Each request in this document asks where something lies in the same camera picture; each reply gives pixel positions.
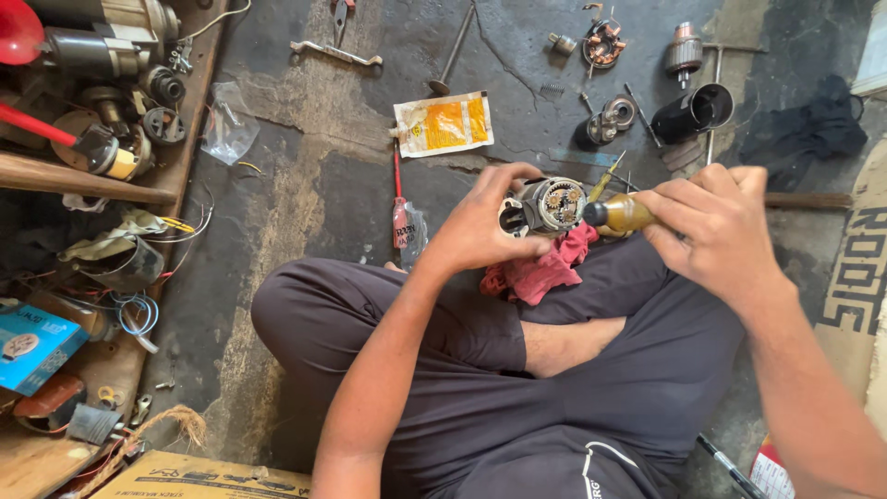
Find person's right hand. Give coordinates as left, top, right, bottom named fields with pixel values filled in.
left=633, top=164, right=788, bottom=313

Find person's left hand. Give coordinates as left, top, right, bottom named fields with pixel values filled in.
left=428, top=162, right=556, bottom=275

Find starter motor gear housing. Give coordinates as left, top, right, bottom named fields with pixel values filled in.
left=498, top=176, right=590, bottom=241

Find amber handled screwdriver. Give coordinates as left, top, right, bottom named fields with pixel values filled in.
left=582, top=193, right=659, bottom=238

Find small clear plastic bag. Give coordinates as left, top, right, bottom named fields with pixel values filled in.
left=400, top=201, right=430, bottom=273

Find red rag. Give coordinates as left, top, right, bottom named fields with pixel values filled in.
left=480, top=221, right=601, bottom=306

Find wooden stick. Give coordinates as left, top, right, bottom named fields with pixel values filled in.
left=762, top=191, right=854, bottom=211

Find yellow white packet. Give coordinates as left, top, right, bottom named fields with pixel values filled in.
left=392, top=90, right=496, bottom=159

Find black cylindrical motor housing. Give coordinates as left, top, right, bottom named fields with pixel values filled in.
left=649, top=82, right=736, bottom=146

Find black cloth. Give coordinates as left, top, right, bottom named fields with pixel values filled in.
left=737, top=74, right=869, bottom=193

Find small yellow green screwdriver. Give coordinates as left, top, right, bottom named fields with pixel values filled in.
left=589, top=150, right=626, bottom=203

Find printed cardboard sheet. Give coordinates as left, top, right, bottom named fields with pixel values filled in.
left=812, top=137, right=887, bottom=448

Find long thin bolt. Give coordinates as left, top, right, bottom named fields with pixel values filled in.
left=623, top=82, right=665, bottom=149

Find person's bare leg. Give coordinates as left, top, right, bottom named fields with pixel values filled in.
left=520, top=316, right=629, bottom=379

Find metal drive gear assembly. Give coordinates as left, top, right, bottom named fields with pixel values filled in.
left=584, top=94, right=639, bottom=147

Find engine valve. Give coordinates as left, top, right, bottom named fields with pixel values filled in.
left=427, top=3, right=478, bottom=97

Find starter armature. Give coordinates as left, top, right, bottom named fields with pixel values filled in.
left=664, top=20, right=705, bottom=90

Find flat metal wrench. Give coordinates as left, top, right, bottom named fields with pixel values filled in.
left=289, top=39, right=384, bottom=69

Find copper brush holder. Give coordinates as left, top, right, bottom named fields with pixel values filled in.
left=581, top=3, right=629, bottom=72

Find white container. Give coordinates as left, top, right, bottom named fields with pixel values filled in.
left=850, top=0, right=887, bottom=98

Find person's dark trousers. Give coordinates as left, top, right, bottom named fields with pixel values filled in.
left=250, top=232, right=748, bottom=499

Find red white packet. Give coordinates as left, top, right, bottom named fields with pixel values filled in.
left=747, top=436, right=798, bottom=499

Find metal pliers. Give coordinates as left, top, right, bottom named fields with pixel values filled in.
left=330, top=0, right=357, bottom=49

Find large clear plastic bag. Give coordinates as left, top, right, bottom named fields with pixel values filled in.
left=200, top=81, right=261, bottom=166

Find brown cardboard box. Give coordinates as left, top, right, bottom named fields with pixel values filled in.
left=89, top=450, right=313, bottom=499

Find wooden board with motor parts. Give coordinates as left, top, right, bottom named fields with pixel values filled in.
left=0, top=0, right=231, bottom=499

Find blue cardboard box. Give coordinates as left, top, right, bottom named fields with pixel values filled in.
left=0, top=298, right=90, bottom=398

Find red handled screwdriver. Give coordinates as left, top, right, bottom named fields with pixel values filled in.
left=391, top=139, right=410, bottom=250

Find metal t-handle wrench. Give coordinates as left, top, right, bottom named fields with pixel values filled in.
left=700, top=42, right=769, bottom=166

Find frayed brown rope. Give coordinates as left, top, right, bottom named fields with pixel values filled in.
left=75, top=405, right=209, bottom=499

